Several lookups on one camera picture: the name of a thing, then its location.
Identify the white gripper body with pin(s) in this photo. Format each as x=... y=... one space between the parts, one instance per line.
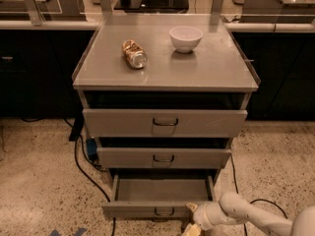
x=201 y=216

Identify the grey bottom drawer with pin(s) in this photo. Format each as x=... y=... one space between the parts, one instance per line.
x=162 y=198

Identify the grey drawer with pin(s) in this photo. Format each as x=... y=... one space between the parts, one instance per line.
x=164 y=123
x=172 y=158
x=162 y=198

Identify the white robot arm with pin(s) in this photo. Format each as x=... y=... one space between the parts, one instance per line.
x=232 y=209

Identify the grey middle drawer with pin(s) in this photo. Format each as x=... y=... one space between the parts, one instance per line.
x=172 y=158

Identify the grey metal drawer cabinet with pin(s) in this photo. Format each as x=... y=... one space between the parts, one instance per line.
x=214 y=76

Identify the grey top drawer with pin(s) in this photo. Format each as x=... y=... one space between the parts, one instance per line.
x=164 y=123

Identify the blue box behind cabinet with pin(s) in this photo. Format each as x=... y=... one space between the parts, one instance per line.
x=91 y=149

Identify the white ceramic bowl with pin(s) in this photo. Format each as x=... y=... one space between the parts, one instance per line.
x=185 y=39

